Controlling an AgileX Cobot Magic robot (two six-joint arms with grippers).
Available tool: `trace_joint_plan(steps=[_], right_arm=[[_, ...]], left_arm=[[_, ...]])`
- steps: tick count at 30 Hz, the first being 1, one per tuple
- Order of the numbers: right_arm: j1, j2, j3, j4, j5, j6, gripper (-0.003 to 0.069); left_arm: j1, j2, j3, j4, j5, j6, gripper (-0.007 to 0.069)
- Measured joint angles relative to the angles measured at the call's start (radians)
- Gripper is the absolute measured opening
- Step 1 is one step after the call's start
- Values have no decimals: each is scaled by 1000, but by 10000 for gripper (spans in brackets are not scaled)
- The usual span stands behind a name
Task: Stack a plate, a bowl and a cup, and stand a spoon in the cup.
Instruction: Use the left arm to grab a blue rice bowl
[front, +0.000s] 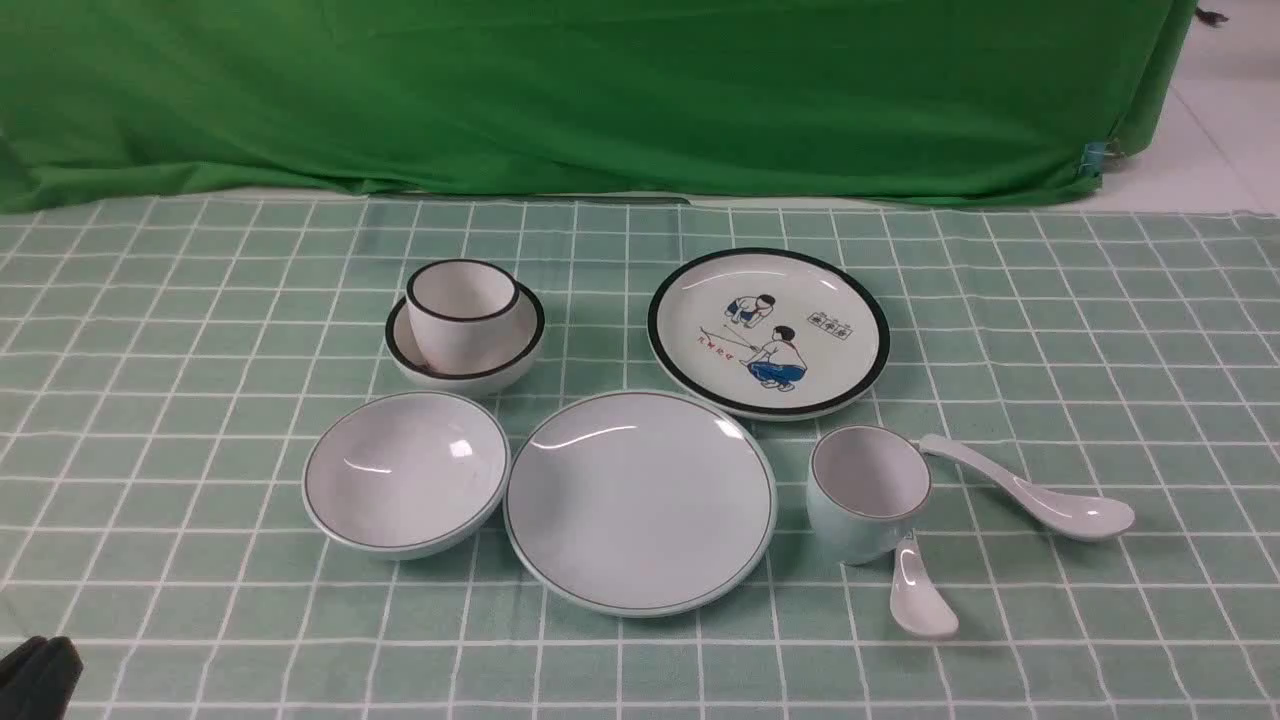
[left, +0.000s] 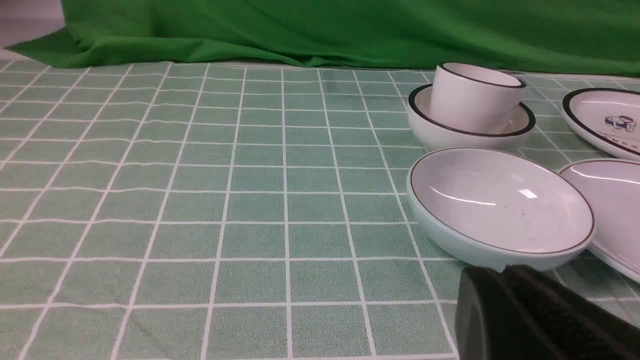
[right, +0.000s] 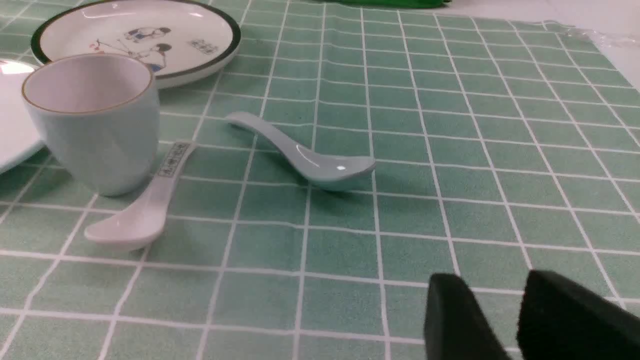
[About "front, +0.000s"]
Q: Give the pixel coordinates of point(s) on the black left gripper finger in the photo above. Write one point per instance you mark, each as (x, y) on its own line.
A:
(39, 677)

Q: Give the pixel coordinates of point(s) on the pale blue bowl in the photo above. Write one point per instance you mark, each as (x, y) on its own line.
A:
(406, 476)

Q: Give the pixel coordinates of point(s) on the pale blue cup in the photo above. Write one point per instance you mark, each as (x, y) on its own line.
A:
(865, 487)

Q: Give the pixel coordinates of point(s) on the long white ceramic spoon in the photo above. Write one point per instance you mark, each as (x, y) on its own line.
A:
(1079, 517)

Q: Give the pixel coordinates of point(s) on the white cup black rim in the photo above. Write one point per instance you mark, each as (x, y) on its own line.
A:
(462, 314)

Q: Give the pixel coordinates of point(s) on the green backdrop cloth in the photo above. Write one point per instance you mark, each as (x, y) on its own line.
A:
(941, 103)

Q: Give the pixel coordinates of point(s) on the white bowl black rim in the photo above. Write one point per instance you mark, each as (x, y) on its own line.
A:
(517, 361)

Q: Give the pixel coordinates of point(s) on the pale blue plate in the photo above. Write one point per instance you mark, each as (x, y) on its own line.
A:
(640, 504)

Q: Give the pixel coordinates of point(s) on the illustrated plate black rim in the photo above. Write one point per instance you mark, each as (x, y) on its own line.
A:
(768, 334)

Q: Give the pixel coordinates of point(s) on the short white ceramic spoon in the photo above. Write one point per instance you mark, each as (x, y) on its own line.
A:
(915, 603)

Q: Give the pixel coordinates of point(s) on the blue binder clip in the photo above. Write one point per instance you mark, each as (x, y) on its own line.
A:
(1092, 161)

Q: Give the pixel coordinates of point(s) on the dark object on floor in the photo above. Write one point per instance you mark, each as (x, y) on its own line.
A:
(1211, 19)

